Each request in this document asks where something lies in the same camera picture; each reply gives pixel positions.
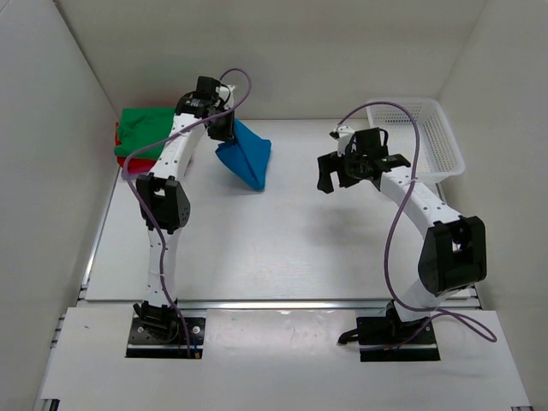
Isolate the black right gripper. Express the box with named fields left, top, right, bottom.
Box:
left=318, top=145, right=366, bottom=194

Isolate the blue t-shirt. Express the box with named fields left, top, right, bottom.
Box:
left=216, top=119, right=272, bottom=192

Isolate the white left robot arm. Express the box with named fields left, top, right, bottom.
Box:
left=135, top=76, right=235, bottom=307

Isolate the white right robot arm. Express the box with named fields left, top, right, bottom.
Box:
left=317, top=126, right=487, bottom=343

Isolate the folded green t-shirt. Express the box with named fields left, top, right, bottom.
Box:
left=114, top=107, right=175, bottom=158

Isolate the white plastic mesh basket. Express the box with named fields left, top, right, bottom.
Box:
left=366, top=98, right=465, bottom=186

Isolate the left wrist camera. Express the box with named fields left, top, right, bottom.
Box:
left=216, top=84, right=236, bottom=110

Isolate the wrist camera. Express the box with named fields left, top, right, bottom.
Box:
left=216, top=84, right=236, bottom=110
left=329, top=125, right=355, bottom=157

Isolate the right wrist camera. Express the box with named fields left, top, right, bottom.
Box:
left=329, top=125, right=355, bottom=157

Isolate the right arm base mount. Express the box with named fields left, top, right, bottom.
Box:
left=337, top=304, right=441, bottom=362

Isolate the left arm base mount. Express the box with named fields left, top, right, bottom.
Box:
left=125, top=301, right=206, bottom=360

